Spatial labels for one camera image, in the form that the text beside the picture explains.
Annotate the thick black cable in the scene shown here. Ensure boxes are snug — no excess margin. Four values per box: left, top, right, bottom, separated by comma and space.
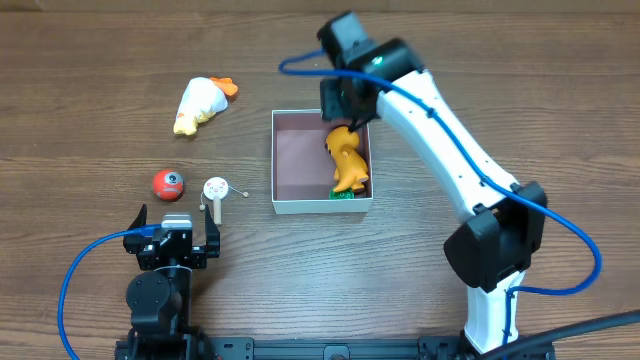
479, 308, 640, 360

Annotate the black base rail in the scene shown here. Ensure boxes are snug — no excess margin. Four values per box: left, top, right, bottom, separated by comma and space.
113, 336, 556, 360

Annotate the white chicken toy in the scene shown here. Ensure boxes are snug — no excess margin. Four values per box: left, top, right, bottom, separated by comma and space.
173, 77, 239, 136

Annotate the red round robot toy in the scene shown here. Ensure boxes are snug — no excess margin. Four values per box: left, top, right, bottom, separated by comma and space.
152, 169, 184, 202

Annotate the green round disc toy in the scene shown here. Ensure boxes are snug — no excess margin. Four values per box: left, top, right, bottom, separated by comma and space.
329, 188, 355, 200

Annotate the white wooden rattle drum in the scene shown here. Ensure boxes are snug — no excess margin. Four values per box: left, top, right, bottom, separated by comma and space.
199, 177, 249, 225

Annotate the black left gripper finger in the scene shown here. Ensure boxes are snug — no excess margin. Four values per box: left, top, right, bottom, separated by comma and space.
204, 205, 220, 248
128, 204, 147, 239

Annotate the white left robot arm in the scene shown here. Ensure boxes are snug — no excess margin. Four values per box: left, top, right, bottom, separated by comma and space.
114, 205, 221, 360

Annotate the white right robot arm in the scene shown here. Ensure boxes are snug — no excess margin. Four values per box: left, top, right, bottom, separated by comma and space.
318, 35, 547, 355

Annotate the orange dinosaur toy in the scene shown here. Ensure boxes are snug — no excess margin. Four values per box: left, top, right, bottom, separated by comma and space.
324, 126, 369, 194

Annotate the white box with pink interior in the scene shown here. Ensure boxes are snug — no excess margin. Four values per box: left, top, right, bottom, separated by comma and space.
271, 109, 373, 215

